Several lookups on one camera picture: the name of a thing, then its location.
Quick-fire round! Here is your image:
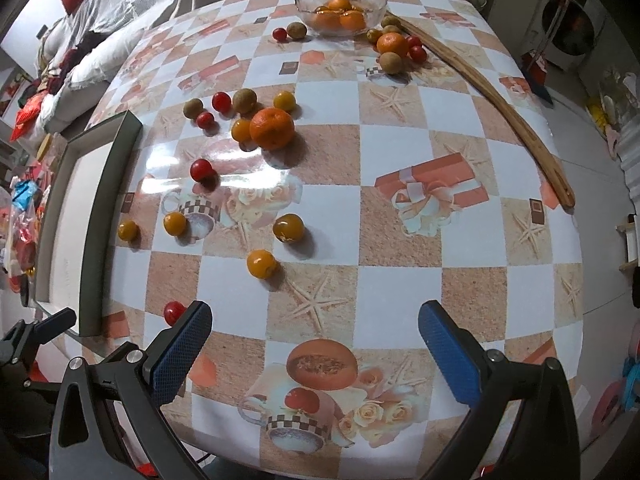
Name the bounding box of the yellow cherry tomato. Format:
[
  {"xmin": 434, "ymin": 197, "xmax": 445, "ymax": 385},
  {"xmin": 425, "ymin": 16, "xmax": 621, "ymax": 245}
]
[
  {"xmin": 117, "ymin": 220, "xmax": 139, "ymax": 243},
  {"xmin": 272, "ymin": 90, "xmax": 297, "ymax": 113},
  {"xmin": 246, "ymin": 249, "xmax": 280, "ymax": 280},
  {"xmin": 163, "ymin": 211, "xmax": 188, "ymax": 237},
  {"xmin": 272, "ymin": 214, "xmax": 306, "ymax": 244}
]

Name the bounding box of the red cherry tomato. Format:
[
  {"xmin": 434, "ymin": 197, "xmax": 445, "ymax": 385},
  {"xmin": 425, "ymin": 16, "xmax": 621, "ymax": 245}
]
[
  {"xmin": 195, "ymin": 112, "xmax": 216, "ymax": 130},
  {"xmin": 212, "ymin": 91, "xmax": 233, "ymax": 115},
  {"xmin": 190, "ymin": 158, "xmax": 216, "ymax": 182},
  {"xmin": 272, "ymin": 27, "xmax": 288, "ymax": 42},
  {"xmin": 163, "ymin": 301, "xmax": 186, "ymax": 326},
  {"xmin": 408, "ymin": 36, "xmax": 422, "ymax": 47},
  {"xmin": 409, "ymin": 46, "xmax": 428, "ymax": 65}
]

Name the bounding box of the grey shallow tray box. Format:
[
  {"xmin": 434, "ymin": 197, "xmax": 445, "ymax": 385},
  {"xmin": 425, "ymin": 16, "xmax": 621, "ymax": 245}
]
[{"xmin": 34, "ymin": 110, "xmax": 142, "ymax": 337}]

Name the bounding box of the orange in bowl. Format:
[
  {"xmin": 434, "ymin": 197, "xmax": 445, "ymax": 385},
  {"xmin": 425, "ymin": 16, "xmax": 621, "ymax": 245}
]
[
  {"xmin": 311, "ymin": 10, "xmax": 341, "ymax": 32},
  {"xmin": 326, "ymin": 0, "xmax": 352, "ymax": 13},
  {"xmin": 340, "ymin": 10, "xmax": 367, "ymax": 32}
]

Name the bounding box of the orange cherry tomato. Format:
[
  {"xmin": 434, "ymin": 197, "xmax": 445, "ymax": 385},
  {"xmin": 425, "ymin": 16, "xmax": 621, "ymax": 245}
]
[{"xmin": 231, "ymin": 118, "xmax": 252, "ymax": 143}]

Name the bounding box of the clear glass fruit bowl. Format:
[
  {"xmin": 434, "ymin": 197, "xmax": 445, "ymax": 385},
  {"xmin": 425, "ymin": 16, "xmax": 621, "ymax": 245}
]
[{"xmin": 294, "ymin": 0, "xmax": 388, "ymax": 37}]

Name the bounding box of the red cherry tomato by bowl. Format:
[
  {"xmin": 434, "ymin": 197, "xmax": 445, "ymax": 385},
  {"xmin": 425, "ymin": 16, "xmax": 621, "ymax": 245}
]
[{"xmin": 272, "ymin": 27, "xmax": 288, "ymax": 42}]

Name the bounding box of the mandarin near glass bowl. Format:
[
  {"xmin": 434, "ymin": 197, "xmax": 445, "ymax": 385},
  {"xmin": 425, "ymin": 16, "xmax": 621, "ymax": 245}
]
[{"xmin": 375, "ymin": 32, "xmax": 409, "ymax": 58}]

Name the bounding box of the large orange mandarin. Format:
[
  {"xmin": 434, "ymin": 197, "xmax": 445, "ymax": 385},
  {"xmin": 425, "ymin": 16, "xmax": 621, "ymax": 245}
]
[{"xmin": 250, "ymin": 107, "xmax": 295, "ymax": 151}]

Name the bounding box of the brown longan by bowl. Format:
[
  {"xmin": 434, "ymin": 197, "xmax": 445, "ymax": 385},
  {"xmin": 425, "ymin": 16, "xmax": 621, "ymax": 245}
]
[{"xmin": 286, "ymin": 22, "xmax": 308, "ymax": 41}]

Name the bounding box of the long wooden stick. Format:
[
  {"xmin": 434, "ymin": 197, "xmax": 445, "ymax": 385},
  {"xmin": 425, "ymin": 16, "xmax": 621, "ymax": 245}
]
[{"xmin": 385, "ymin": 11, "xmax": 576, "ymax": 212}]

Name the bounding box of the white sofa cushion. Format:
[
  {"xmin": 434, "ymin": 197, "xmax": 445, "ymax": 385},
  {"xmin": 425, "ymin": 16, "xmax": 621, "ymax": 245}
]
[{"xmin": 35, "ymin": 4, "xmax": 171, "ymax": 133}]

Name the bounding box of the washing machine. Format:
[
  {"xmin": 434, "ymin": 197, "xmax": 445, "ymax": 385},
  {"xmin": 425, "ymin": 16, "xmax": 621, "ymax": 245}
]
[{"xmin": 536, "ymin": 0, "xmax": 605, "ymax": 72}]

